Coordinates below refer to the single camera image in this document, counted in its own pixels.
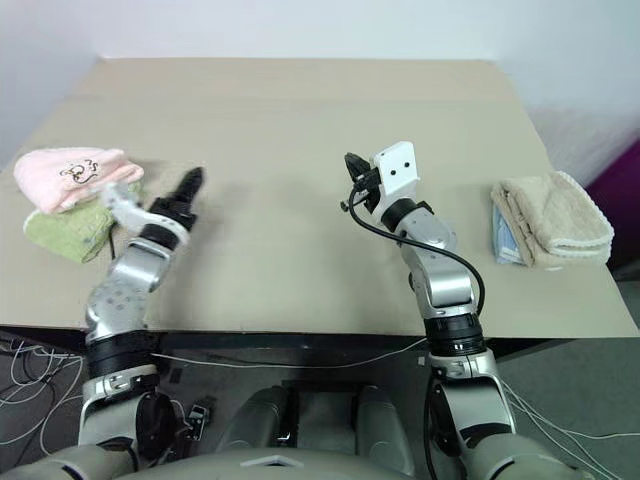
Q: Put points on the green folded towel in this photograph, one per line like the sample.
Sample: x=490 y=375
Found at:
x=70 y=232

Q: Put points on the grey robot torso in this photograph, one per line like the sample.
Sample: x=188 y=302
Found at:
x=280 y=465

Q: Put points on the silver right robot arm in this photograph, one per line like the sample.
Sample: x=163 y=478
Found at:
x=445 y=285

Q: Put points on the beige towel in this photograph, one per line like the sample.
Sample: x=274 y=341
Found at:
x=555 y=215

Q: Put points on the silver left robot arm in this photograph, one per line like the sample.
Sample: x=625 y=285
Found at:
x=125 y=290

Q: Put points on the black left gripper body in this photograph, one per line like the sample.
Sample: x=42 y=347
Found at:
x=175 y=212

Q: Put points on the blue folded towel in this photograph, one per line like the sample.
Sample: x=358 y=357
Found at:
x=505 y=242

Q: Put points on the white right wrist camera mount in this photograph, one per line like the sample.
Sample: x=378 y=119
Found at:
x=397 y=167

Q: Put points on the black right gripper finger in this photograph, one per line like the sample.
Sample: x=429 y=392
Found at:
x=362 y=171
x=354 y=159

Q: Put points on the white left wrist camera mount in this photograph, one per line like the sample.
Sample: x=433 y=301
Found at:
x=122 y=205

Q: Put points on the black table frame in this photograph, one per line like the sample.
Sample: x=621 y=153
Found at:
x=300 y=350

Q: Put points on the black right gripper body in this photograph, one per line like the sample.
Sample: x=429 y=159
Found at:
x=370 y=187

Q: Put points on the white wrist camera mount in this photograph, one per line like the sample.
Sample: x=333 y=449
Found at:
x=122 y=205
x=397 y=167

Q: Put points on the dark rounded robot leg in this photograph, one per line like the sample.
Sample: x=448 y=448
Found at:
x=390 y=415
x=260 y=415

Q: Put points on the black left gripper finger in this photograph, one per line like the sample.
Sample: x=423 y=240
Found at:
x=197 y=189
x=189 y=182

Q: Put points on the pink towel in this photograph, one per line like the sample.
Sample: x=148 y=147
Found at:
x=75 y=175

